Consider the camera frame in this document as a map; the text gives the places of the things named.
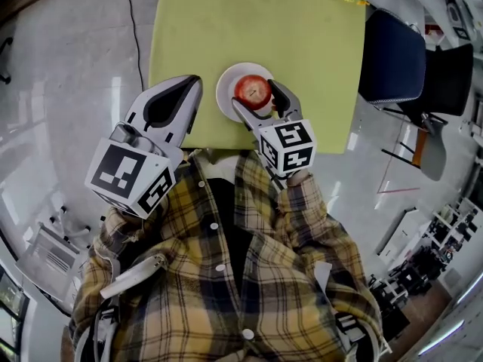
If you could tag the white wheeled cart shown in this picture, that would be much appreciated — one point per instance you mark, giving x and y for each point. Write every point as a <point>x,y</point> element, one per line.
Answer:
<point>49,255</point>

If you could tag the black jacket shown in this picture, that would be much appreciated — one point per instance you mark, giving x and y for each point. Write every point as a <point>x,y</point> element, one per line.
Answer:
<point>449,81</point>

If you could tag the white round plate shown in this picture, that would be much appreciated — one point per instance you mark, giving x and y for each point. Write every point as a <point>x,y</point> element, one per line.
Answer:
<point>225,89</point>

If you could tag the grey chair with orange leg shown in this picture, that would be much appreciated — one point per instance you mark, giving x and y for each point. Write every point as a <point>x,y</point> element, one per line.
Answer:
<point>434,153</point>

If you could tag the person's left forearm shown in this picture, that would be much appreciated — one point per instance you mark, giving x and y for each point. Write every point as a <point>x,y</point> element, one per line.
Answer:
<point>120,221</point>

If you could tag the person's yellow plaid shirt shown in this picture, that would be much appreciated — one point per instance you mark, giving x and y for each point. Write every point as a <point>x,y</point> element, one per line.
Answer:
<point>181,277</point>

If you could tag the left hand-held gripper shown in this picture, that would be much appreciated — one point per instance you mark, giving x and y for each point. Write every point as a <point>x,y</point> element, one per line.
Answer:
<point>117,168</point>

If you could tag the white low cabinet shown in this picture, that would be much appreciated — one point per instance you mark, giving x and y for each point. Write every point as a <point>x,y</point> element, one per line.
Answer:
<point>400,236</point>

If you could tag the red apple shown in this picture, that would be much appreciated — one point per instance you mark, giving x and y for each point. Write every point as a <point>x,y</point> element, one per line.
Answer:
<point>253,91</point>

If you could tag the blue fabric chair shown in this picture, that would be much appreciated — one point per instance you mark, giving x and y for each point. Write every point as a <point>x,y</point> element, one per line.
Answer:
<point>392,59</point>

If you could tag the black office chair base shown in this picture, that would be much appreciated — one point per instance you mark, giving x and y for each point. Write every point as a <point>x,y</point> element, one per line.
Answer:
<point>5,62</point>

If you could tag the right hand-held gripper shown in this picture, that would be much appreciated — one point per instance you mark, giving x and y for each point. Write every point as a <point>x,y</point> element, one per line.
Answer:
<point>290,145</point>

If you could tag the green tablecloth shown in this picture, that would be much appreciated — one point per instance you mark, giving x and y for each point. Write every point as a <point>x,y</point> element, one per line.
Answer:
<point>264,25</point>

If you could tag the person's right forearm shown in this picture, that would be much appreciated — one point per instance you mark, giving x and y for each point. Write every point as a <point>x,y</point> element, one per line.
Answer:
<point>302,202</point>

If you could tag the white shelf unit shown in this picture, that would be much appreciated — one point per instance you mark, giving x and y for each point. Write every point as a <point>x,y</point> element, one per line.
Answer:
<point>453,224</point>

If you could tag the person's black inner shirt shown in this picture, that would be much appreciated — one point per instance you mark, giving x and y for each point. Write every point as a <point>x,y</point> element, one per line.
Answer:
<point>230,232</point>

